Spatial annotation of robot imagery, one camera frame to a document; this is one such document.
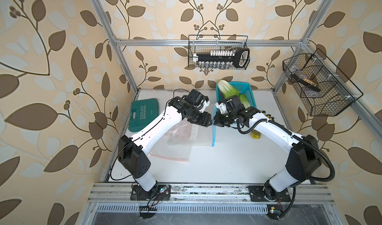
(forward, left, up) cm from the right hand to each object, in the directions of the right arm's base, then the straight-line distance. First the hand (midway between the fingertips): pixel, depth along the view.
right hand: (209, 122), depth 82 cm
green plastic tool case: (+17, +44, -11) cm, 49 cm away
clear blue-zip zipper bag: (-1, +11, -11) cm, 16 cm away
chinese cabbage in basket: (+30, -15, -5) cm, 34 cm away
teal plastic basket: (+35, -31, -10) cm, 48 cm away
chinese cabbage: (+25, -26, -9) cm, 37 cm away
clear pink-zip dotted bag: (-8, +29, -16) cm, 34 cm away
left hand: (-2, +3, +6) cm, 7 cm away
